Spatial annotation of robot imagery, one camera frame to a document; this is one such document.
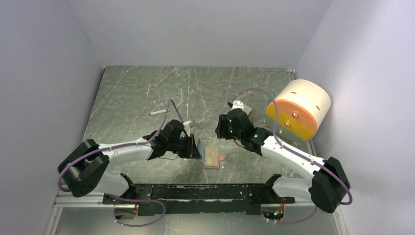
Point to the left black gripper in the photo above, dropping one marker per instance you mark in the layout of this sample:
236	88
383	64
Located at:
192	151

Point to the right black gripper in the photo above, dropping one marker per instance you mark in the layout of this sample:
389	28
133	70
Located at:
221	129

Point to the brown leather card holder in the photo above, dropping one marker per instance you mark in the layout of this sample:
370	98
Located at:
212	157

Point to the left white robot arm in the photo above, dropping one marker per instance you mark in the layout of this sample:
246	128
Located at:
86	169

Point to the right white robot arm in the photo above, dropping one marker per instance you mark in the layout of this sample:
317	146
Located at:
323	181

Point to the wooden tray with cards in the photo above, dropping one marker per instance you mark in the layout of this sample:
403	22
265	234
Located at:
247	109

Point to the white pen stick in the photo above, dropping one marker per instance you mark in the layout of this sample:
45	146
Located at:
158	112

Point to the white orange yellow cylinder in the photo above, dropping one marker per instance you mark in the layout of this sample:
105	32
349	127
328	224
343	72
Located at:
301	107

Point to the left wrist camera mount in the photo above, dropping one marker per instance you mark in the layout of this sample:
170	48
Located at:
187	126

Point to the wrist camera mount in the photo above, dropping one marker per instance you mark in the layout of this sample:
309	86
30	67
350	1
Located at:
237	104
187	126

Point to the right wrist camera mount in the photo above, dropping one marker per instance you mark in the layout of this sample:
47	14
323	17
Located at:
237	104

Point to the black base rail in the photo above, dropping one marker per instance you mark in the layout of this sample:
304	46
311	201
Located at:
152	199

